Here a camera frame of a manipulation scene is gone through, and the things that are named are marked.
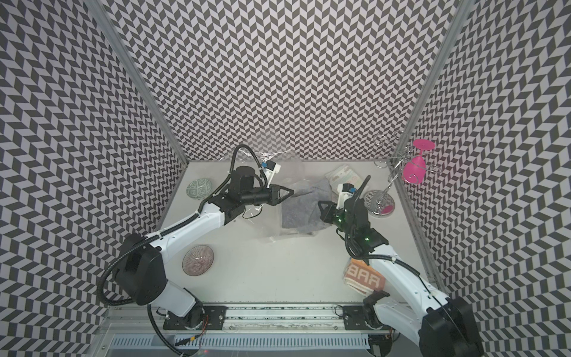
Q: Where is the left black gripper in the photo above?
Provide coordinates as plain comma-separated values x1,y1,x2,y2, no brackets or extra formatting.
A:
241,184,295,206

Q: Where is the clear plastic vacuum bag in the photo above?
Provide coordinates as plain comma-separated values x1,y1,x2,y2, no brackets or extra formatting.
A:
233,149,358,244

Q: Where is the grey towel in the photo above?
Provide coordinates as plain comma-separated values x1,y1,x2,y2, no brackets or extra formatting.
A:
281,178,332,235

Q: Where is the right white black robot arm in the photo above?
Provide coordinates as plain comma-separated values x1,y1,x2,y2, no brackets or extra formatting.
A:
318,197,485,356

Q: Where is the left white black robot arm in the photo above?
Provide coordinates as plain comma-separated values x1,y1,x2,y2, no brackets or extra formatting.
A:
96,162,294,329

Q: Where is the green patterned small bowl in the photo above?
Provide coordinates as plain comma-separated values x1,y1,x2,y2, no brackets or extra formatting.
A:
186,178,213,200

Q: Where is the pink plastic wine glass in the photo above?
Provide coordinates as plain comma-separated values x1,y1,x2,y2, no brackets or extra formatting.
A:
402,139,436,184

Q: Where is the left black corrugated cable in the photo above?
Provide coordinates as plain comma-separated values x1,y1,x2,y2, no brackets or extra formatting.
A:
230,143,269,188

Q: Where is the black corrugated cable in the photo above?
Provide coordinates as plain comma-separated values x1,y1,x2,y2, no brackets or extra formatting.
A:
352,175,372,211
230,143,269,188

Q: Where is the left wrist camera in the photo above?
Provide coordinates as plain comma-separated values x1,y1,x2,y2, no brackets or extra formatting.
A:
262,160,281,184

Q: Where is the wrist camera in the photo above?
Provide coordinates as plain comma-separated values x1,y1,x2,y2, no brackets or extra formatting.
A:
337,183,356,209
262,160,281,184

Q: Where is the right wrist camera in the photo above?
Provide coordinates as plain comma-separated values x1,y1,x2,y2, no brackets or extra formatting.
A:
337,183,356,209

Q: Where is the right black corrugated cable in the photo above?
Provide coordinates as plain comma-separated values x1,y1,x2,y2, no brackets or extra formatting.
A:
352,175,372,211

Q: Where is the chrome wire glass rack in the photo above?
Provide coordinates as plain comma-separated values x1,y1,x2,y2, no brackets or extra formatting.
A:
364,139,441,217

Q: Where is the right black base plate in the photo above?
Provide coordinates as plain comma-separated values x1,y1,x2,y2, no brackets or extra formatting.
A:
341,305,390,332

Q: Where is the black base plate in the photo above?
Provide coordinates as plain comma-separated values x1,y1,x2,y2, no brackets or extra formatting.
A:
341,305,390,332
163,305,228,332

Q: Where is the aluminium mounting rail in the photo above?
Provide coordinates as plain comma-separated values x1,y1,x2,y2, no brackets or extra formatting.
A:
100,302,469,335

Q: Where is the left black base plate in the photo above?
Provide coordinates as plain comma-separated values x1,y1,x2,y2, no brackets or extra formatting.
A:
163,305,228,332

